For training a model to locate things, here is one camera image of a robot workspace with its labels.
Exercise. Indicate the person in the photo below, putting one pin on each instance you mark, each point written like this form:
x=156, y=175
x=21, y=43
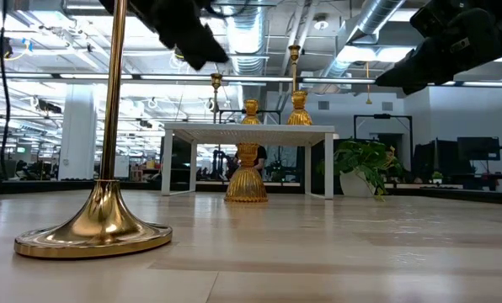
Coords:
x=261, y=156

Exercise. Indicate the tall slender brass candlestick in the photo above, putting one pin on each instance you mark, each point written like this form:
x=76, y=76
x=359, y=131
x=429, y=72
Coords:
x=294, y=52

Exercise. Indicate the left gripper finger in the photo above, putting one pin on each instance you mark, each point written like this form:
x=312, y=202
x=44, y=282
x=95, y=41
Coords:
x=196, y=46

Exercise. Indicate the white perforated metal shelf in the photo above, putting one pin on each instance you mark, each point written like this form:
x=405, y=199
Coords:
x=251, y=134

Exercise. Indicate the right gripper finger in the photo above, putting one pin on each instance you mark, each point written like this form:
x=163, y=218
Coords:
x=419, y=73

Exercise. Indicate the brass goblet-cup candlestick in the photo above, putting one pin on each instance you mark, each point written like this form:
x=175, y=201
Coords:
x=216, y=80

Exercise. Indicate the amber ribbed glass candle holder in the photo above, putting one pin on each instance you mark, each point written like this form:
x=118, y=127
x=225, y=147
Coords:
x=299, y=115
x=246, y=185
x=251, y=113

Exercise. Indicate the black background frame stand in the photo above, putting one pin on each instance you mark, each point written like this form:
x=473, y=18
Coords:
x=381, y=115

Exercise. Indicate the black background monitor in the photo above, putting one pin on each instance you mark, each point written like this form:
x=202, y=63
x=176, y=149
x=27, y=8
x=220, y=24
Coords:
x=478, y=148
x=434, y=157

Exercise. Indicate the brass candlestick trumpet base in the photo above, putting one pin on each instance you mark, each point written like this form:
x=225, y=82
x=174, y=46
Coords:
x=103, y=219

